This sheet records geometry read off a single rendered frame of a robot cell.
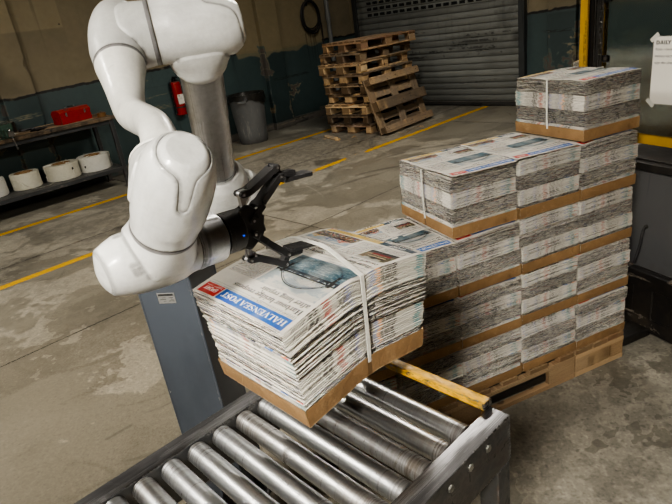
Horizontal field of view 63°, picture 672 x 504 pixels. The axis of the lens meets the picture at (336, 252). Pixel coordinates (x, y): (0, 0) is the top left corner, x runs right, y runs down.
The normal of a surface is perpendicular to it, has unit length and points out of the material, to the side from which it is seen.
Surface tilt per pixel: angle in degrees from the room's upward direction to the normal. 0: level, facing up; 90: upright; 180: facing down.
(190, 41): 109
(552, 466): 0
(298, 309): 11
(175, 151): 50
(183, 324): 90
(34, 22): 90
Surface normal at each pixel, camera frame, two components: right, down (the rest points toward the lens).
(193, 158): 0.43, -0.46
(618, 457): -0.14, -0.91
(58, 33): 0.69, 0.19
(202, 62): 0.33, 0.86
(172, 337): -0.18, 0.40
